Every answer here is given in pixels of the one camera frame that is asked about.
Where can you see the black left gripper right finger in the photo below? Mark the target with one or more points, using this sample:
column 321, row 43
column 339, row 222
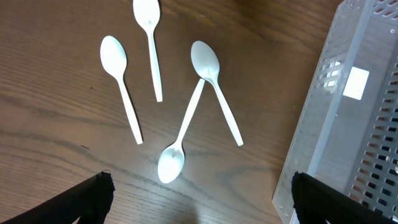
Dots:
column 318, row 203

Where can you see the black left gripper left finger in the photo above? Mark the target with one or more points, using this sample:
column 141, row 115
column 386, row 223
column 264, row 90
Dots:
column 88, row 202

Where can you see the clear perforated plastic basket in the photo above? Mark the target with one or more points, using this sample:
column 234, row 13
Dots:
column 346, row 135

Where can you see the white plastic spoon bowl down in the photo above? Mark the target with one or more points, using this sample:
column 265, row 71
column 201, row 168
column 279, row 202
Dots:
column 172, row 158

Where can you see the white plastic spoon far left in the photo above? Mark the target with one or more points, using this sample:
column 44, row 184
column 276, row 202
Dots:
column 114, row 62

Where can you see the white plastic spoon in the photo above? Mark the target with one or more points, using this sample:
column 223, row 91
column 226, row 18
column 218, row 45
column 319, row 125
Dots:
column 114, row 62
column 147, row 15

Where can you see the white plastic spoon right crossing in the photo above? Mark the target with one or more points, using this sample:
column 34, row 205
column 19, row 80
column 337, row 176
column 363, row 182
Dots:
column 207, row 66

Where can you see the white plastic spoon upper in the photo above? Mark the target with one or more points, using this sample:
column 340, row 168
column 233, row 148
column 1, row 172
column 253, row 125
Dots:
column 147, row 15

